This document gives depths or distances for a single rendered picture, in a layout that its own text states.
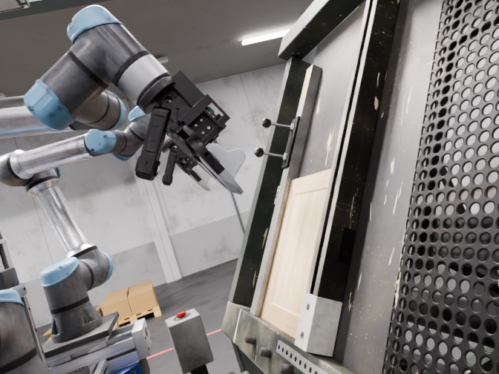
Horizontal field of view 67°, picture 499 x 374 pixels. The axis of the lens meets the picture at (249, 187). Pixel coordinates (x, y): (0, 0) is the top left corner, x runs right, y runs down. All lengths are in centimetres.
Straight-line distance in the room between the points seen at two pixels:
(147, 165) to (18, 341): 45
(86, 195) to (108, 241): 104
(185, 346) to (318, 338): 67
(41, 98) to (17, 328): 45
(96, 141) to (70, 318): 55
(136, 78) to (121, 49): 5
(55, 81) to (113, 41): 10
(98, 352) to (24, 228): 739
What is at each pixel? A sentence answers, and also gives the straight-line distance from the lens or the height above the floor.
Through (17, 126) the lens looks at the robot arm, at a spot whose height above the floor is 155.
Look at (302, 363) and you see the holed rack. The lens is 98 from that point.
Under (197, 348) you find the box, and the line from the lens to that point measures 150.
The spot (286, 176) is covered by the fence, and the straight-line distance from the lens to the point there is 137.
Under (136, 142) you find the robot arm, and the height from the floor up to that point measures 157.
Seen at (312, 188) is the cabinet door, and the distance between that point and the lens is 121.
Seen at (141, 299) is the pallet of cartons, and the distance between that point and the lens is 574.
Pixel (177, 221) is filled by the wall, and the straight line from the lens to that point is 818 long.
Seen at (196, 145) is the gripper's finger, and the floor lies 140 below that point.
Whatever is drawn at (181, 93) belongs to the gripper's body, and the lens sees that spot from 62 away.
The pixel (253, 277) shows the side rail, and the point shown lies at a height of 97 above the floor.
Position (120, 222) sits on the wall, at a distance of 824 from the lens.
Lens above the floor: 131
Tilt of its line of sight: 1 degrees up
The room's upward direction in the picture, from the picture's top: 17 degrees counter-clockwise
